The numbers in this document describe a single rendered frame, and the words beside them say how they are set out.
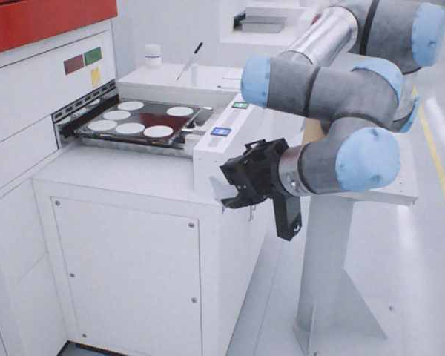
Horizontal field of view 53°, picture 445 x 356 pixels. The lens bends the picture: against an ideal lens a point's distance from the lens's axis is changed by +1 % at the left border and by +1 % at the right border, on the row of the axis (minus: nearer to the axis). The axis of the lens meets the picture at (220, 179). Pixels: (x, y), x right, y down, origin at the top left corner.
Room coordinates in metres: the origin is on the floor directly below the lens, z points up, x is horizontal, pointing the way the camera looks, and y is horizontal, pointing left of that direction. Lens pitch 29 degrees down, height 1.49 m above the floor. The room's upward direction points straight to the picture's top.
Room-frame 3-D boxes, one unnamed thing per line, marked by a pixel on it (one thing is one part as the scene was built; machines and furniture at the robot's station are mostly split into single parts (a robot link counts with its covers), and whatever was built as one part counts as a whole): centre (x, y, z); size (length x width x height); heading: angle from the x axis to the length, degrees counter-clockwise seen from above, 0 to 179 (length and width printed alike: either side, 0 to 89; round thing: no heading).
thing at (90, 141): (1.44, 0.27, 0.84); 0.50 x 0.02 x 0.03; 74
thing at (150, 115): (1.57, 0.29, 0.90); 0.34 x 0.34 x 0.01; 74
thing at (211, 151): (1.41, -0.04, 0.89); 0.55 x 0.09 x 0.14; 164
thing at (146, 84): (1.92, 0.09, 0.89); 0.62 x 0.35 x 0.14; 74
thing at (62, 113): (1.62, 0.50, 0.96); 0.44 x 0.01 x 0.02; 164
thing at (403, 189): (1.40, -0.44, 0.75); 0.45 x 0.44 x 0.13; 73
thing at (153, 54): (2.07, 0.31, 1.01); 0.07 x 0.07 x 0.10
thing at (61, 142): (1.62, 0.50, 0.89); 0.44 x 0.02 x 0.10; 164
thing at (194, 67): (1.78, 0.12, 1.03); 0.06 x 0.04 x 0.13; 74
